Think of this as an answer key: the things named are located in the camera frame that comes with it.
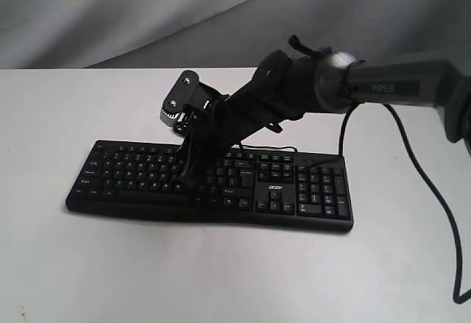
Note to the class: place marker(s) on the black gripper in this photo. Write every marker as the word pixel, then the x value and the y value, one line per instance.
pixel 224 122

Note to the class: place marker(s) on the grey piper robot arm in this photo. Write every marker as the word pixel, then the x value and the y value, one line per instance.
pixel 321 81

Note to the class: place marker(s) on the black acer keyboard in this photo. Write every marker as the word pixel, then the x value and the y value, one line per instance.
pixel 262 187

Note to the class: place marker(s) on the grey backdrop cloth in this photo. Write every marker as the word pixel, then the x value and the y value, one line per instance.
pixel 219 33

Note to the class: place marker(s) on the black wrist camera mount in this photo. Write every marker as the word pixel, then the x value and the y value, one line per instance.
pixel 188 100

